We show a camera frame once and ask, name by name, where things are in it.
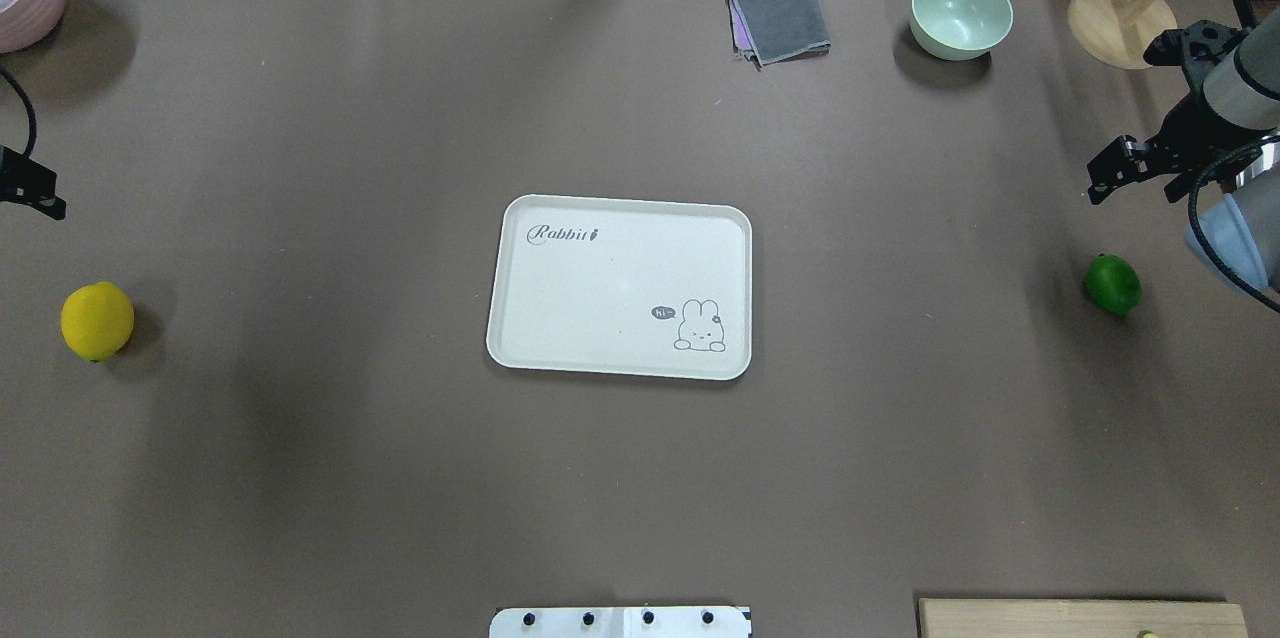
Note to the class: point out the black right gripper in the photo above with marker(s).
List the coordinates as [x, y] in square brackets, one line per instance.
[1193, 125]

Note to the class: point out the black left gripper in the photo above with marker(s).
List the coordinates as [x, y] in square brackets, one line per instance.
[24, 180]

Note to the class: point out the green lime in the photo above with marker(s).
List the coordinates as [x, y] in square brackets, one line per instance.
[1112, 284]

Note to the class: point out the yellow lemon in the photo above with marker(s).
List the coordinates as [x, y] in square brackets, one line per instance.
[97, 321]

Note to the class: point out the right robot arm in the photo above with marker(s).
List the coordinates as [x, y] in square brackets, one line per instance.
[1233, 227]

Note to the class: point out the dark wooden tray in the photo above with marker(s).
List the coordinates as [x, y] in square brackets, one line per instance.
[1253, 13]

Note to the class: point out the white rabbit tray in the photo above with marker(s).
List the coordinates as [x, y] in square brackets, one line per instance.
[617, 286]

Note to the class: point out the wooden mug tree stand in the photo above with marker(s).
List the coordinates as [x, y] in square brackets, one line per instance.
[1117, 32]

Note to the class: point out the mint green bowl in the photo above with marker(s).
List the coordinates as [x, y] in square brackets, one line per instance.
[959, 30]

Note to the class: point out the grey folded cloth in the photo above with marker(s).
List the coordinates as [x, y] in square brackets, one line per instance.
[771, 31]

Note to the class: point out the wooden cutting board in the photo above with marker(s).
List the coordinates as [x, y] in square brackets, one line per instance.
[948, 617]

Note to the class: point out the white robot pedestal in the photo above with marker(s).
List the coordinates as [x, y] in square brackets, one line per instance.
[623, 621]

